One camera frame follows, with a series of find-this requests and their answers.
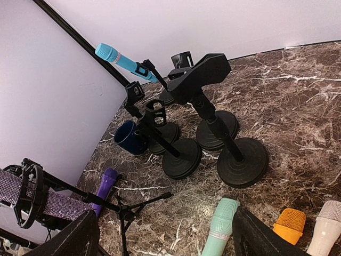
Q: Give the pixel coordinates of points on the mint green microphone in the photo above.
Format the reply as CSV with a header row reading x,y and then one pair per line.
x,y
220,227

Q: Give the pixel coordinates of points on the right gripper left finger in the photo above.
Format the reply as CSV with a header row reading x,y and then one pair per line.
x,y
81,237

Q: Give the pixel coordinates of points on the silver glitter microphone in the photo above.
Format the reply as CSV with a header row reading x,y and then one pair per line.
x,y
57,205

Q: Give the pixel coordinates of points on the dark blue mug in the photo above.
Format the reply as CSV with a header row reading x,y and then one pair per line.
x,y
129,138

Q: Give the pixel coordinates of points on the purple microphone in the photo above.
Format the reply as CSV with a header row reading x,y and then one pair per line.
x,y
109,179

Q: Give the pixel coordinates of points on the teal blue microphone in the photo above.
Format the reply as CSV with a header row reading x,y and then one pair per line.
x,y
111,55

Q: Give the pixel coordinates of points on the black round-base stand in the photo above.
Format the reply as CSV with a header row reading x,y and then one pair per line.
x,y
154,116
242,162
162,90
180,158
212,68

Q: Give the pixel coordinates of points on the left black corner post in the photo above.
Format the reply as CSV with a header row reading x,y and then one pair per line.
x,y
81,41

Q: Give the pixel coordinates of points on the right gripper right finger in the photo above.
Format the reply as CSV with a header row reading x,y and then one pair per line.
x,y
252,237

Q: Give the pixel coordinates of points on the black tripod shock-mount stand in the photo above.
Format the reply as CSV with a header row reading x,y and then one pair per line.
x,y
36,183

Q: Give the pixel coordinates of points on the pale pink microphone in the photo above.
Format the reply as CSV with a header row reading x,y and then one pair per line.
x,y
326,229

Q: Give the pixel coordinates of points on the orange microphone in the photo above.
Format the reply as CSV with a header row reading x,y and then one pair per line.
x,y
290,225

